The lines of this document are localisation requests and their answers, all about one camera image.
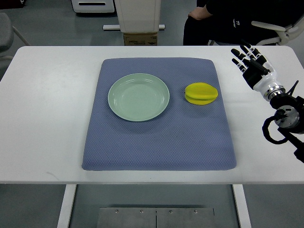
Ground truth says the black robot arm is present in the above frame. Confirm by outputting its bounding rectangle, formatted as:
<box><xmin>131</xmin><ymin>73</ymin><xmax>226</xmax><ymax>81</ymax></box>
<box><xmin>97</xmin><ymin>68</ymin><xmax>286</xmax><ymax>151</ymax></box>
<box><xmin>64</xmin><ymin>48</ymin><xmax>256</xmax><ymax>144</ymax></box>
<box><xmin>262</xmin><ymin>81</ymin><xmax>304</xmax><ymax>162</ymax></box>

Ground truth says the light green plate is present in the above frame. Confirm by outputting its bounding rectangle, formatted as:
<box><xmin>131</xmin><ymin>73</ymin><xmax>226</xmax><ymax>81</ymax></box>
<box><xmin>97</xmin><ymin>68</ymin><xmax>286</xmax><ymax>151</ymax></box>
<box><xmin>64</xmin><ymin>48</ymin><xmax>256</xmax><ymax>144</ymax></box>
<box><xmin>107</xmin><ymin>73</ymin><xmax>170</xmax><ymax>122</ymax></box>

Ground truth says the white appliance with slot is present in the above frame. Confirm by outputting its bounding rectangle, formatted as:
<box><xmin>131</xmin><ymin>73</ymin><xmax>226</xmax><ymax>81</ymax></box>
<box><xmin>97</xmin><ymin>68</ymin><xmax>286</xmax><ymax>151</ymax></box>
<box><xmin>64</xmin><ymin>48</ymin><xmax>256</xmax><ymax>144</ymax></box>
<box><xmin>71</xmin><ymin>0</ymin><xmax>115</xmax><ymax>13</ymax></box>

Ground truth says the seated person in black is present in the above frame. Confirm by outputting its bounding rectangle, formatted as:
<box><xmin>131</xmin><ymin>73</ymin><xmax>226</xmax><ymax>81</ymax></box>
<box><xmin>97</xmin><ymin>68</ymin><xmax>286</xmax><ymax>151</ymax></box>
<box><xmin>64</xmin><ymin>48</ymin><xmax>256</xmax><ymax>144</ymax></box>
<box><xmin>183</xmin><ymin>0</ymin><xmax>304</xmax><ymax>46</ymax></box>

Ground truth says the yellow starfruit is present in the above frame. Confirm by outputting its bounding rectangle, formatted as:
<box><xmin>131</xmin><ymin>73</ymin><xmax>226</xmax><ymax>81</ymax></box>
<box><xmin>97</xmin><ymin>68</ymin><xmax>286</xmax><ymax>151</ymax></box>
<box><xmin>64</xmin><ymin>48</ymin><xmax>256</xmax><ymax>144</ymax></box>
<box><xmin>184</xmin><ymin>82</ymin><xmax>219</xmax><ymax>105</ymax></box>

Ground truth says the white table leg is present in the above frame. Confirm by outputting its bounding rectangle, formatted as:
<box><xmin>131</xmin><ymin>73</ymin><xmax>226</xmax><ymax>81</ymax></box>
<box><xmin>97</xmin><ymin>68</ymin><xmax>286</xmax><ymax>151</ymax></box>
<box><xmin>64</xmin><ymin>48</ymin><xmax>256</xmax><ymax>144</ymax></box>
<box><xmin>57</xmin><ymin>184</ymin><xmax>77</xmax><ymax>228</ymax></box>
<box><xmin>232</xmin><ymin>184</ymin><xmax>252</xmax><ymax>228</ymax></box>

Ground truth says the white office chair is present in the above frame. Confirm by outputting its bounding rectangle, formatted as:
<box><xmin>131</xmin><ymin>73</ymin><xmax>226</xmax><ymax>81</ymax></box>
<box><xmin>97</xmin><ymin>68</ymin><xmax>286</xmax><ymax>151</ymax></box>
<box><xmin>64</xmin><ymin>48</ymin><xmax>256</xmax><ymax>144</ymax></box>
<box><xmin>251</xmin><ymin>15</ymin><xmax>304</xmax><ymax>46</ymax></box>

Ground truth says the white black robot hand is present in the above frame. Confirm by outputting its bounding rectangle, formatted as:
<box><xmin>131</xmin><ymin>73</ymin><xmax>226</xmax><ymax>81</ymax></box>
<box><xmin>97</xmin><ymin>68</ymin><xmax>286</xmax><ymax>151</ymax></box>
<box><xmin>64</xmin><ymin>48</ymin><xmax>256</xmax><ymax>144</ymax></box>
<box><xmin>231</xmin><ymin>44</ymin><xmax>285</xmax><ymax>101</ymax></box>

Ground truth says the cardboard box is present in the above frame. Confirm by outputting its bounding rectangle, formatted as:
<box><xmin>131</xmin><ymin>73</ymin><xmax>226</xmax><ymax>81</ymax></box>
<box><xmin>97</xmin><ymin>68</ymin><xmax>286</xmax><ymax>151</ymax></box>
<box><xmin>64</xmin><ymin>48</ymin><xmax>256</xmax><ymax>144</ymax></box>
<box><xmin>123</xmin><ymin>32</ymin><xmax>158</xmax><ymax>46</ymax></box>

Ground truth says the white left table leg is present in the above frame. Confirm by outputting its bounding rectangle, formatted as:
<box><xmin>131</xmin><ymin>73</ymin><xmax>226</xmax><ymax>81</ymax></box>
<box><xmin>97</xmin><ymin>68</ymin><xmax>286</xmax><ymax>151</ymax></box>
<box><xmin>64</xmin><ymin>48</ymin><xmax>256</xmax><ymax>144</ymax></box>
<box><xmin>57</xmin><ymin>184</ymin><xmax>77</xmax><ymax>228</ymax></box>

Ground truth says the white pedestal stand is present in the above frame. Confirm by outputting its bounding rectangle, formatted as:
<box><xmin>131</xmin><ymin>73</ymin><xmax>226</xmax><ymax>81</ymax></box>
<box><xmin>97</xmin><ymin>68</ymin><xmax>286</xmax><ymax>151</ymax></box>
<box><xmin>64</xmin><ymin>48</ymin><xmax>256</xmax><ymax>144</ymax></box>
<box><xmin>103</xmin><ymin>0</ymin><xmax>165</xmax><ymax>33</ymax></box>

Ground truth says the grey chair at left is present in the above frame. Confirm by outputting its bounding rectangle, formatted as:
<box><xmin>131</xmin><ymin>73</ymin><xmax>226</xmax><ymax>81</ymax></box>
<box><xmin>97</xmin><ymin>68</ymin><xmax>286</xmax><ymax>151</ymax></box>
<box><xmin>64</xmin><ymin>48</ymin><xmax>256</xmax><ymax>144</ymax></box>
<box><xmin>0</xmin><ymin>12</ymin><xmax>31</xmax><ymax>79</ymax></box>

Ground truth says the white right table leg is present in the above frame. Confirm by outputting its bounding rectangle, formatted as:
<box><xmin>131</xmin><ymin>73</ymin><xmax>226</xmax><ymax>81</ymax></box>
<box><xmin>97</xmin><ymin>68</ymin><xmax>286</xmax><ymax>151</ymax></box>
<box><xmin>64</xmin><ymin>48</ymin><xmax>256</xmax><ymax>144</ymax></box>
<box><xmin>232</xmin><ymin>184</ymin><xmax>252</xmax><ymax>228</ymax></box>

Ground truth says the blue textured mat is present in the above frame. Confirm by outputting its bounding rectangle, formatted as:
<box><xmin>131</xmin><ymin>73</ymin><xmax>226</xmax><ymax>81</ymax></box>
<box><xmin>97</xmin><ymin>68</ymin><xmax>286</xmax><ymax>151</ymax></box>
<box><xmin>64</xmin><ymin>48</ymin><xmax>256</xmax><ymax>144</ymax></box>
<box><xmin>82</xmin><ymin>57</ymin><xmax>237</xmax><ymax>171</ymax></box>

